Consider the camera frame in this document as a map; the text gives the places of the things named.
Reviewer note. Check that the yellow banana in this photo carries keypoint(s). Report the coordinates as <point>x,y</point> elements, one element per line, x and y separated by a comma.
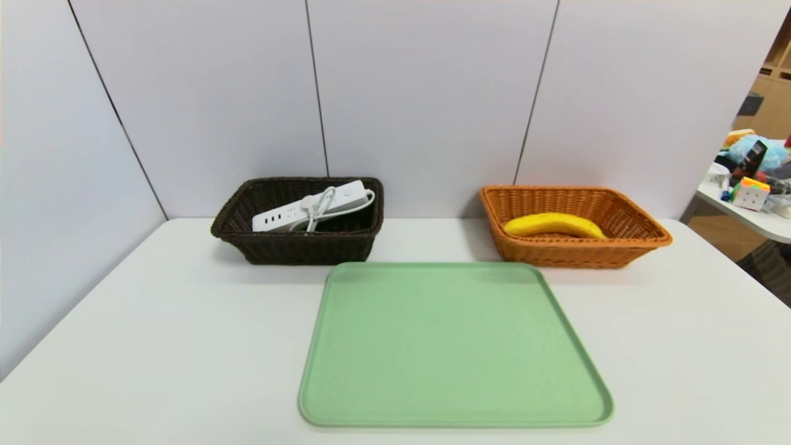
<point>553,224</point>

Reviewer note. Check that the dark brown wicker basket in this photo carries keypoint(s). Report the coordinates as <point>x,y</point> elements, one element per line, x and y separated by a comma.
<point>296,247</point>

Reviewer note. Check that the orange wicker basket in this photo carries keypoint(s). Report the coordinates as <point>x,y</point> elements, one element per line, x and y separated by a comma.
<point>556,250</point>

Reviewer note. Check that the light green plastic tray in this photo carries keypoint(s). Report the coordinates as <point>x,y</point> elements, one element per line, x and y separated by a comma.
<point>457,346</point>

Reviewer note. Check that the orange toy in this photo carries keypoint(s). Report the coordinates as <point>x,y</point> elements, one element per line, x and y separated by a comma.
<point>738,135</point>

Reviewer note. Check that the colourful puzzle cube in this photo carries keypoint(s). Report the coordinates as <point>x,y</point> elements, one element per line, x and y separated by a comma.
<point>751,194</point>

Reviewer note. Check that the blue plush toy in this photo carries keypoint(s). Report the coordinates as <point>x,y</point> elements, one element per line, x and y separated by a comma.
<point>744,148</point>

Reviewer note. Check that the black upright box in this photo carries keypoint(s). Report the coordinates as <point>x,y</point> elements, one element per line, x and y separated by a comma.
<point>754,159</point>

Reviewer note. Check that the white side table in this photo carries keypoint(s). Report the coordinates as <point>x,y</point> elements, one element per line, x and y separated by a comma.
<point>760,224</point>

